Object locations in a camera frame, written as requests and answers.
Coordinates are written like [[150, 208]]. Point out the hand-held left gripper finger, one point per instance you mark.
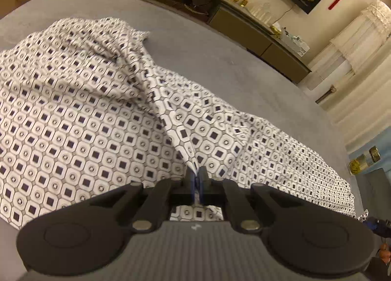
[[192, 191], [199, 191]]

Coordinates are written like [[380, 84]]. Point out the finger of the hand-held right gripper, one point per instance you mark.
[[381, 227]]

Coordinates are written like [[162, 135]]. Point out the black white patterned garment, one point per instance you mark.
[[91, 116]]

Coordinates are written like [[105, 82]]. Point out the person's right hand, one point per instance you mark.
[[385, 255]]

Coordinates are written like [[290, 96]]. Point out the glass tea bottle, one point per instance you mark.
[[360, 162]]

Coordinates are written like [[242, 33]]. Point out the metal heating pipe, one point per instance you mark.
[[326, 94]]

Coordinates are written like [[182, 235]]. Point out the white lace curtain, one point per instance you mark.
[[366, 64]]

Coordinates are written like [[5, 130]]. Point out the long tv cabinet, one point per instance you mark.
[[232, 21]]

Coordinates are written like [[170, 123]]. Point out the gold tissue box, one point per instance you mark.
[[276, 30]]

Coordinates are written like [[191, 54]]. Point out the grey storage basket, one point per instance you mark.
[[290, 38]]

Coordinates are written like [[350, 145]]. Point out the small gold candle holder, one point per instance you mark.
[[244, 3]]

